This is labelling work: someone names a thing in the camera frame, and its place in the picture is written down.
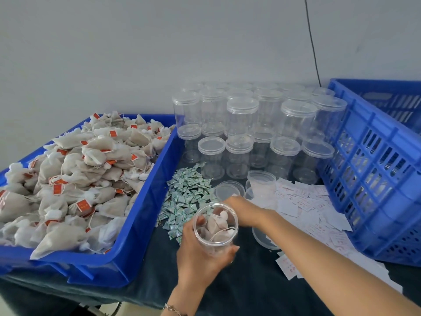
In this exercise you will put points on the blue plastic tray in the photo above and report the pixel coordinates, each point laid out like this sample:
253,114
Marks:
138,240

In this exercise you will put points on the person's right hand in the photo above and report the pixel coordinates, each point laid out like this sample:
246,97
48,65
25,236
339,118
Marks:
253,214

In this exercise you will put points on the pile of tea bags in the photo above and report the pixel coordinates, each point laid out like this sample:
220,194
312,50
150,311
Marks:
72,187

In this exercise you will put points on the pile of green desiccant packets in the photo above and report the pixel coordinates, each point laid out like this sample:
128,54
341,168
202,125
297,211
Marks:
184,200

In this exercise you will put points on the person's left hand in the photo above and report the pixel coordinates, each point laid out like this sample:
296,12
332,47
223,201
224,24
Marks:
197,266

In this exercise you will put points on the person's right forearm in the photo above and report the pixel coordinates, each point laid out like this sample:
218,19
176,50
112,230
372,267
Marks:
342,273

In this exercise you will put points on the clear jar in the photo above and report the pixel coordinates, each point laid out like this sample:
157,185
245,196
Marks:
227,243

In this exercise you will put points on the group of lidded jars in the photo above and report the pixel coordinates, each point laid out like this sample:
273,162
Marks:
243,121

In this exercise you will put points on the pile of white label papers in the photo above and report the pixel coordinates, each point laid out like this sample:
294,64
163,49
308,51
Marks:
316,217

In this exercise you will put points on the blue slatted crate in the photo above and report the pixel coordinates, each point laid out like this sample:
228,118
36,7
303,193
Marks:
375,187

